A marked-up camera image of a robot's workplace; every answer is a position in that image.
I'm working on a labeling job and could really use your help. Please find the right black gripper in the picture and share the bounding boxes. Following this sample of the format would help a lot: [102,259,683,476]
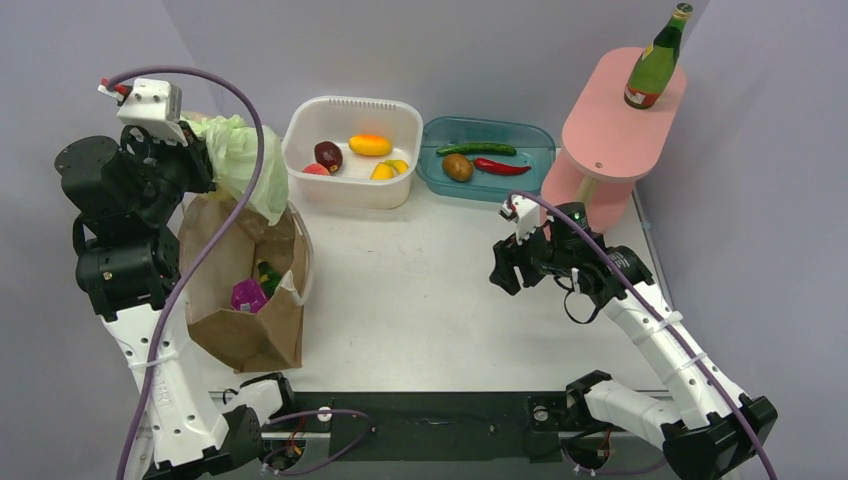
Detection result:
[492,218,575,294]

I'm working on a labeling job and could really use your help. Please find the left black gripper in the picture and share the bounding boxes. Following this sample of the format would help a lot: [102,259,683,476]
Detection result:
[121,119,217,223]

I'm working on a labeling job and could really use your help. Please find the green plastic grocery bag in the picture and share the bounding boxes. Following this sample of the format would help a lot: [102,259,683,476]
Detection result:
[182,112,289,226]

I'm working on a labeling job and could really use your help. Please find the pink three-tier shelf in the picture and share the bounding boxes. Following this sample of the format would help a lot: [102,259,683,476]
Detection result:
[541,47,687,233]

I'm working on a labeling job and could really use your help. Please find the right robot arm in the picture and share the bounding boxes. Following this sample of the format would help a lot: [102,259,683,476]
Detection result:
[490,192,778,479]

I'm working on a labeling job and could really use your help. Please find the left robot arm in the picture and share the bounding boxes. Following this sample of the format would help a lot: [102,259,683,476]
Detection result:
[54,121,299,479]

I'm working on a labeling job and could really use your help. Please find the red chili pepper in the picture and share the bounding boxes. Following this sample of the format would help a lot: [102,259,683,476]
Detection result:
[473,157,532,176]

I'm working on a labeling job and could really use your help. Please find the brown potato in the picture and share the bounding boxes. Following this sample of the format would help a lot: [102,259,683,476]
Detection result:
[442,153,474,183]

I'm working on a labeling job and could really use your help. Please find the teal plastic tray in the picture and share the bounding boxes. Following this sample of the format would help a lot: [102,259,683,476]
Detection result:
[416,116,556,202]

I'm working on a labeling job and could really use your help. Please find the pink peach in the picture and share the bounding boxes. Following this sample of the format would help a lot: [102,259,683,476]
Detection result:
[302,163,331,176]

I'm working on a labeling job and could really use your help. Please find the green cucumber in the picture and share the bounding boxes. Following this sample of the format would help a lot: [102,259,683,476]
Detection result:
[435,142,518,157]

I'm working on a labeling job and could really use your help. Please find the small green bottle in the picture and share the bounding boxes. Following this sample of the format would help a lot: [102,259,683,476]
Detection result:
[256,259,282,299]

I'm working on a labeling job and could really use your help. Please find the dark red fruit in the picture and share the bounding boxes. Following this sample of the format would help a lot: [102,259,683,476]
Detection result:
[313,141,344,174]

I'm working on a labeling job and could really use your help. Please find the purple snack packet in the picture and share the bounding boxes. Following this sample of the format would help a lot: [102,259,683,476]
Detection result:
[230,278,268,314]

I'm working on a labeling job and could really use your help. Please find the white plastic basin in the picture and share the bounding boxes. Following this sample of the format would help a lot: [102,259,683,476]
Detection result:
[282,96,423,209]

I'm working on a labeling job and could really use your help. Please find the yellow orange mango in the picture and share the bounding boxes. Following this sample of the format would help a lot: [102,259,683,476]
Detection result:
[348,134,393,157]

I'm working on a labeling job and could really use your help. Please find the brown paper tote bag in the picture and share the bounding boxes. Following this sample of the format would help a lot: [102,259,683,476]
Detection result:
[185,205,314,373]

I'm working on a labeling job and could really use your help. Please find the green glass bottle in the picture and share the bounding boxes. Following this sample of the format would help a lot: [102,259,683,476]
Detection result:
[624,2,694,109]

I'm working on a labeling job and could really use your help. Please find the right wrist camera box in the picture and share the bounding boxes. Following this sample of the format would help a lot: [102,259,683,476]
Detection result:
[499,195,544,244]

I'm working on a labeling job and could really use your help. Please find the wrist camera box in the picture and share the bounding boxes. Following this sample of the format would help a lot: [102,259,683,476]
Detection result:
[98,78,188,146]
[499,195,544,244]

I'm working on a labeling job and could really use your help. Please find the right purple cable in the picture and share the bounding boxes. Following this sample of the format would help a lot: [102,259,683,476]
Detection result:
[506,190,778,480]

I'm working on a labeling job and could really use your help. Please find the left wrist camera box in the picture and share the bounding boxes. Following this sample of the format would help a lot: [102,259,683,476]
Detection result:
[98,78,188,146]

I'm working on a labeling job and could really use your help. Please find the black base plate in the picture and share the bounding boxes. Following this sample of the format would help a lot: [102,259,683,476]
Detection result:
[263,391,603,463]

